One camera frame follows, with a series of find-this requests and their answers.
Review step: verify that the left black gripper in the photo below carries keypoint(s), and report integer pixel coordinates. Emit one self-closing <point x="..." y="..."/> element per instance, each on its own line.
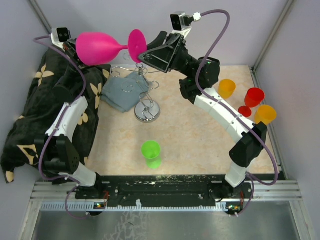
<point x="70" y="47"/>

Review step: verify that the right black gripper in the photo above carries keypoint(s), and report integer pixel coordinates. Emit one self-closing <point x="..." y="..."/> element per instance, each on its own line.
<point x="166" y="57"/>

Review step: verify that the pink plastic wine glass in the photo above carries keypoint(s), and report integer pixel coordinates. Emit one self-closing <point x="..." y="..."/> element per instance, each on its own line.
<point x="98" y="48"/>

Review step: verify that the green plastic wine glass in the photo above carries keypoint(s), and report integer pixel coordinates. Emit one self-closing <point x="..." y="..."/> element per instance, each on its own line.
<point x="151" y="151"/>

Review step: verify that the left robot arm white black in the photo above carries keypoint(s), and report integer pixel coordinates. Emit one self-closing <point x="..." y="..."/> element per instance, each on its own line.
<point x="59" y="158"/>

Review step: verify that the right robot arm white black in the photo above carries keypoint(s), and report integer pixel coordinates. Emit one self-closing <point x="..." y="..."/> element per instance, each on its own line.
<point x="250" y="138"/>

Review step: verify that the chrome wine glass rack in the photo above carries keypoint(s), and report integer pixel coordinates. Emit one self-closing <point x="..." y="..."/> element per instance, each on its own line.
<point x="146" y="110"/>

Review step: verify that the orange wine glass rear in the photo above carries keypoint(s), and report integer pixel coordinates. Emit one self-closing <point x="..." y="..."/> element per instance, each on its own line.
<point x="226" y="88"/>

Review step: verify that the orange wine glass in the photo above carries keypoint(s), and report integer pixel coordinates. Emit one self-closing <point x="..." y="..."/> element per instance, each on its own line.
<point x="265" y="114"/>
<point x="226" y="88"/>

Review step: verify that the red plastic wine glass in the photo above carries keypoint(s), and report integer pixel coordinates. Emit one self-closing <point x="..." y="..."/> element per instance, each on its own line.
<point x="253" y="98"/>

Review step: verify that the orange wine glass front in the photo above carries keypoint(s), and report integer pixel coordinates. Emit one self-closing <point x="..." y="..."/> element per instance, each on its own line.
<point x="265" y="114"/>

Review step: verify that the grey folded cloth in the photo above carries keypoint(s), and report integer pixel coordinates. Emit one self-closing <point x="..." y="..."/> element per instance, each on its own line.
<point x="123" y="93"/>

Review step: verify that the black floral blanket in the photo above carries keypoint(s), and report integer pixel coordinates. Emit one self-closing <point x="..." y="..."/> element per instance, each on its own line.
<point x="42" y="108"/>

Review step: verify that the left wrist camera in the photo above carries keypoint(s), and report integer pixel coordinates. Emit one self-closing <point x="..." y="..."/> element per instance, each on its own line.
<point x="60" y="35"/>

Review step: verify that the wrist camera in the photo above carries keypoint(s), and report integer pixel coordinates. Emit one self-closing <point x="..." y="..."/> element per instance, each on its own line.
<point x="60" y="35"/>
<point x="180" y="20"/>

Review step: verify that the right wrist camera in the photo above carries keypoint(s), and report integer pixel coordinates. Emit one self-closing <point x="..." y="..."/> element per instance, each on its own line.
<point x="180" y="20"/>

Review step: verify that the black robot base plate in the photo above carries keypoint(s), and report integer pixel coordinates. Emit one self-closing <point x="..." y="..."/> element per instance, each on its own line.
<point x="163" y="190"/>

